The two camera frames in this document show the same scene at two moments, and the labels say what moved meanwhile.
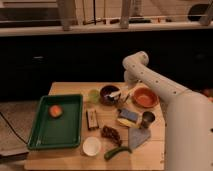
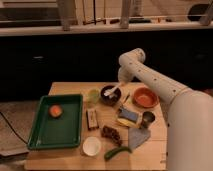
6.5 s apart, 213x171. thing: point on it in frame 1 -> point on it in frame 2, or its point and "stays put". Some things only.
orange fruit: (55, 111) stays put
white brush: (119, 92) -> (110, 91)
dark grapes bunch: (111, 133) stays put
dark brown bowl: (107, 90) stays put
